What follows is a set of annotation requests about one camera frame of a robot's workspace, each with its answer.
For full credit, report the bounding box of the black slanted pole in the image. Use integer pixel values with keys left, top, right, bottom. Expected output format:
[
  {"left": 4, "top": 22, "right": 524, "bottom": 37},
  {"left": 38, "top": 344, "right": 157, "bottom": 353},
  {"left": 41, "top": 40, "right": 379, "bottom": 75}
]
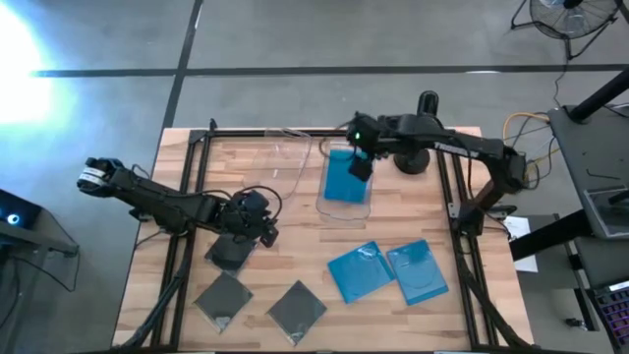
[{"left": 569, "top": 68, "right": 629, "bottom": 124}]

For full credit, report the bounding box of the black crossbar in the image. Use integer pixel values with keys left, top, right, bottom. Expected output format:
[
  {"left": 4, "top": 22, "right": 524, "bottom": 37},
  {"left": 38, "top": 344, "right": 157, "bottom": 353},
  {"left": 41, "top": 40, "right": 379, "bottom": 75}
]
[{"left": 508, "top": 210, "right": 591, "bottom": 262}]

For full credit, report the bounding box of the grey side table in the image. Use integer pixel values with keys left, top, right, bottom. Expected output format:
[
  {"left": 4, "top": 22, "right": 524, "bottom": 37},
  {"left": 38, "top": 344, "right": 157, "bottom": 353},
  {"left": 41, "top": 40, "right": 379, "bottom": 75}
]
[{"left": 547, "top": 105, "right": 629, "bottom": 242}]

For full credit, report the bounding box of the clear plastic bin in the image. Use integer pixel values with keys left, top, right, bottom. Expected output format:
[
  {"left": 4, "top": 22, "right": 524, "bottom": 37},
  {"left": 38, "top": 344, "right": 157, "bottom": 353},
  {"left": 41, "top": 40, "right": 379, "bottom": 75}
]
[
  {"left": 314, "top": 140, "right": 374, "bottom": 221},
  {"left": 243, "top": 128, "right": 314, "bottom": 201}
]

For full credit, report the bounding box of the blue jewel case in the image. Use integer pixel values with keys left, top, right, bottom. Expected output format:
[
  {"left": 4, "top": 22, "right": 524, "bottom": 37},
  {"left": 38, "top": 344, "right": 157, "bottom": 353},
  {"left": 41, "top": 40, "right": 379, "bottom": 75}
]
[
  {"left": 386, "top": 239, "right": 449, "bottom": 307},
  {"left": 322, "top": 148, "right": 371, "bottom": 205},
  {"left": 327, "top": 240, "right": 396, "bottom": 305}
]

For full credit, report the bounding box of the black floor fan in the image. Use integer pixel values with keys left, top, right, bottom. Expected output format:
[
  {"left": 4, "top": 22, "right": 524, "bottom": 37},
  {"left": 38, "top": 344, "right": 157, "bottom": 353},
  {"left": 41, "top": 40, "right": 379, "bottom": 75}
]
[{"left": 510, "top": 0, "right": 623, "bottom": 60}]

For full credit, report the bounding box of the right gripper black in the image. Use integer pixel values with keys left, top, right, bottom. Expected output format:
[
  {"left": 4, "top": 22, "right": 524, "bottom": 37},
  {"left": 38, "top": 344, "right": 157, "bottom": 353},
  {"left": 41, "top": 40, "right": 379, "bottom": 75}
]
[{"left": 346, "top": 111, "right": 382, "bottom": 182}]

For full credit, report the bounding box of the black fan cable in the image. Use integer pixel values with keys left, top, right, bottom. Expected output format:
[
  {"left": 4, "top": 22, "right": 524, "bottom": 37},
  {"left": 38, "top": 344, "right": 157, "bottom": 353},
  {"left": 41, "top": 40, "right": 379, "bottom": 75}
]
[{"left": 552, "top": 53, "right": 571, "bottom": 109}]

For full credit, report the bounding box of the black device with blue light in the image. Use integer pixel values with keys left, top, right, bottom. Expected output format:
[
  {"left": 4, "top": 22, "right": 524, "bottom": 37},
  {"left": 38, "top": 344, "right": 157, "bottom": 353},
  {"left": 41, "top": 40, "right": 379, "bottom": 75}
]
[{"left": 0, "top": 189, "right": 43, "bottom": 237}]

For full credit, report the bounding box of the yellow cable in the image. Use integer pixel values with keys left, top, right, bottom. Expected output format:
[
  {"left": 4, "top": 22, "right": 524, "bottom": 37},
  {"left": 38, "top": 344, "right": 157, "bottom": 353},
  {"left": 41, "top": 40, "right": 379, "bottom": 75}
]
[{"left": 501, "top": 111, "right": 550, "bottom": 148}]

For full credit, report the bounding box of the black desk lamp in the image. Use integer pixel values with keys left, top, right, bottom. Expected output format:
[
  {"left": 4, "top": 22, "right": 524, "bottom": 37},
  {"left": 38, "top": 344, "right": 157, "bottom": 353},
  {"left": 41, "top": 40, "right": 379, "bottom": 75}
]
[{"left": 392, "top": 89, "right": 441, "bottom": 176}]

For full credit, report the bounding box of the black allen key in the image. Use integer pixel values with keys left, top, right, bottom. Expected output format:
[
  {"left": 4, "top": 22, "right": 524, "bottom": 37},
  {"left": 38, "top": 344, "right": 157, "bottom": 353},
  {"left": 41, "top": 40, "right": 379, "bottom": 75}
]
[{"left": 586, "top": 168, "right": 621, "bottom": 182}]

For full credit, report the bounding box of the white paper sheet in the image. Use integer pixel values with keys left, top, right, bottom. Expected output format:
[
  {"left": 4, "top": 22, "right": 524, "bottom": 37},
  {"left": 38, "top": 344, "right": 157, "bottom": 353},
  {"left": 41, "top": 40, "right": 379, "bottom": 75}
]
[{"left": 503, "top": 215, "right": 540, "bottom": 274}]

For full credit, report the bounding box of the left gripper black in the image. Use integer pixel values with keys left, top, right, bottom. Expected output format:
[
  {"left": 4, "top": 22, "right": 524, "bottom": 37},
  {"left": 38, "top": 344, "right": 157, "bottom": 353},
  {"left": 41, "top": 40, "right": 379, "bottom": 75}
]
[{"left": 226, "top": 188, "right": 280, "bottom": 249}]

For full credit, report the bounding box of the black jewel case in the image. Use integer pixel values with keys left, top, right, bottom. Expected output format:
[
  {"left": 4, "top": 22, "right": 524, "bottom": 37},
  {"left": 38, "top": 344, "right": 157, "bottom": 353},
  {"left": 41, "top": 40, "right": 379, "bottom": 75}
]
[
  {"left": 267, "top": 279, "right": 328, "bottom": 345},
  {"left": 194, "top": 271, "right": 255, "bottom": 333},
  {"left": 204, "top": 233, "right": 257, "bottom": 272}
]

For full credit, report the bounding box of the backlit keyboard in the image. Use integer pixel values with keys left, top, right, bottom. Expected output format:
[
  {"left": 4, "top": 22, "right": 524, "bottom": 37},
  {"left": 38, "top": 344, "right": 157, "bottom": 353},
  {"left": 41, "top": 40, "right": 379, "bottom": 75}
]
[{"left": 592, "top": 282, "right": 629, "bottom": 350}]

